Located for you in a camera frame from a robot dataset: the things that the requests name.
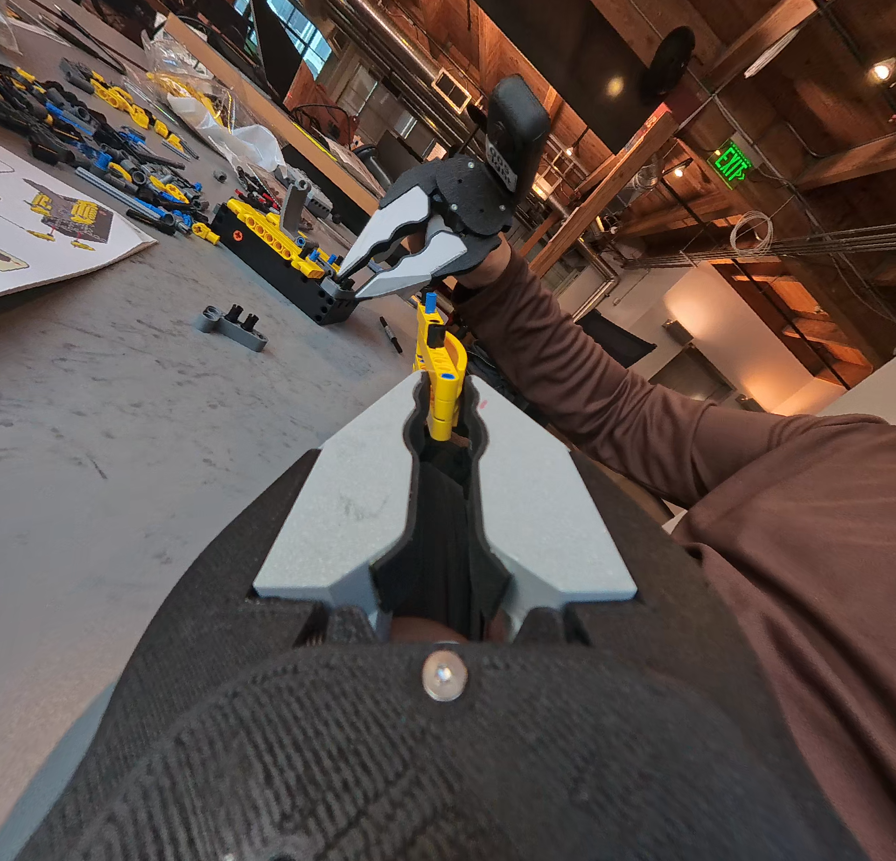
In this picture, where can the black round pendant lamp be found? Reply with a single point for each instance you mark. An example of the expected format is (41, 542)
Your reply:
(668, 60)

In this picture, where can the green exit sign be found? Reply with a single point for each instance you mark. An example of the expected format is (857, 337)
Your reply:
(731, 165)

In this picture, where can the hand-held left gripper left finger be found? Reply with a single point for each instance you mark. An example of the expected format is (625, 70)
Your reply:
(336, 518)

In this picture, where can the grey desk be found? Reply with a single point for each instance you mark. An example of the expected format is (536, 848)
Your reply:
(140, 455)

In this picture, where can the white plastic bag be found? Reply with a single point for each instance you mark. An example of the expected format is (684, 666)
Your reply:
(238, 140)

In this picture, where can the open instruction booklet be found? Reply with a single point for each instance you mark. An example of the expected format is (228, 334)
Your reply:
(56, 224)

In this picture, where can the grey curved brick panel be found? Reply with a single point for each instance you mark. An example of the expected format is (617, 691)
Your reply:
(295, 207)

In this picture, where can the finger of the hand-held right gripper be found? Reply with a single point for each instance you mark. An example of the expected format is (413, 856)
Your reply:
(427, 263)
(392, 221)

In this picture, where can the pile of small bricks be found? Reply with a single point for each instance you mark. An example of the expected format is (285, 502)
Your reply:
(91, 140)

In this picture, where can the tall wooden pillar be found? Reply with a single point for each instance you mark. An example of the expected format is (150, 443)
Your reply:
(602, 189)

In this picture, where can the black marker pen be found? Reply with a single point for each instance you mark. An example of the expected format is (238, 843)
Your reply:
(390, 334)

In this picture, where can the clear plastic bags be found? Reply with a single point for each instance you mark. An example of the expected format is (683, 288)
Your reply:
(185, 77)

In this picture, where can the black yellow brick block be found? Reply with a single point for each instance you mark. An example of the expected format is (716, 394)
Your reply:
(280, 259)

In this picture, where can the person's right hand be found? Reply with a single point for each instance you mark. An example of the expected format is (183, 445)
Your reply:
(483, 270)

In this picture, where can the grey brick hub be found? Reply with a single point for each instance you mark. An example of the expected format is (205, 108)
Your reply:
(308, 189)

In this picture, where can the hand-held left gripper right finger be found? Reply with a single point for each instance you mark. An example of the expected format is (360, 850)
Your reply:
(553, 518)

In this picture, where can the person's right forearm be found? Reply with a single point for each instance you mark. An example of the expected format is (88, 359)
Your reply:
(560, 371)

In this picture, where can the wooden-edged background table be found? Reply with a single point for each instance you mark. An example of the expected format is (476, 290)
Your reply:
(280, 98)

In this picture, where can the computer monitor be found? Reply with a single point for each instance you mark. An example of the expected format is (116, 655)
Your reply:
(276, 42)

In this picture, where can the yellow brick assembly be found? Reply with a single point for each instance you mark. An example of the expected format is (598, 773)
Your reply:
(441, 378)

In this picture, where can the red black small bricks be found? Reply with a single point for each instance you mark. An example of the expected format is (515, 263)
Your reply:
(255, 182)

